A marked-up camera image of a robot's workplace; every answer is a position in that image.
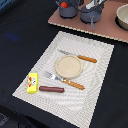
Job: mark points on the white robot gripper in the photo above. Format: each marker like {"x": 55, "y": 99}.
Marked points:
{"x": 97, "y": 2}

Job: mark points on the red toy tomato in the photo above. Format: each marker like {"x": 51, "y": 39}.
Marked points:
{"x": 64, "y": 5}

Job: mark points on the yellow toy butter box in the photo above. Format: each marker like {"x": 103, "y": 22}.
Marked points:
{"x": 32, "y": 83}

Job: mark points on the brown toy sausage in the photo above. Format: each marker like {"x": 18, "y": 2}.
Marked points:
{"x": 51, "y": 89}

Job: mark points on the brown toy stove board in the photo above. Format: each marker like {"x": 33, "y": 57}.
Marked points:
{"x": 105, "y": 27}

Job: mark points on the beige bowl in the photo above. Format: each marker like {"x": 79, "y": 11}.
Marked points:
{"x": 122, "y": 15}

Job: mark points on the round wooden plate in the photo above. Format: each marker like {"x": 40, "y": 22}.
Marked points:
{"x": 68, "y": 66}

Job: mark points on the grey toy saucepan with handle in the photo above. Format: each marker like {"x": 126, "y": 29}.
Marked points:
{"x": 91, "y": 15}

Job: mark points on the knife with wooden handle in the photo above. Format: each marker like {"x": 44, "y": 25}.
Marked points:
{"x": 79, "y": 56}

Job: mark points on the fork with wooden handle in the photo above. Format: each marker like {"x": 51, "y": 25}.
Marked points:
{"x": 54, "y": 77}

